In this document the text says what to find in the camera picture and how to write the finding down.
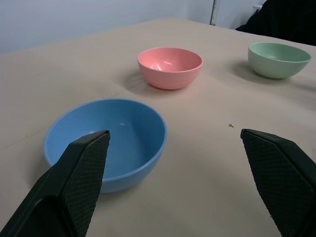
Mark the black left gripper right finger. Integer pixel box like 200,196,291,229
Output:
240,128,316,237

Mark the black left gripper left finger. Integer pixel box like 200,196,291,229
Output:
0,130,111,237

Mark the blue plastic bowl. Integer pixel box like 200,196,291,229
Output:
43,98,168,194

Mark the green plastic bowl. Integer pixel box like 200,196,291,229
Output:
247,41,312,79

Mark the pink-red plastic bowl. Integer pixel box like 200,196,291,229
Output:
137,47,203,90

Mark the grey metal post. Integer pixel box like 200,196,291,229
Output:
209,0,219,26

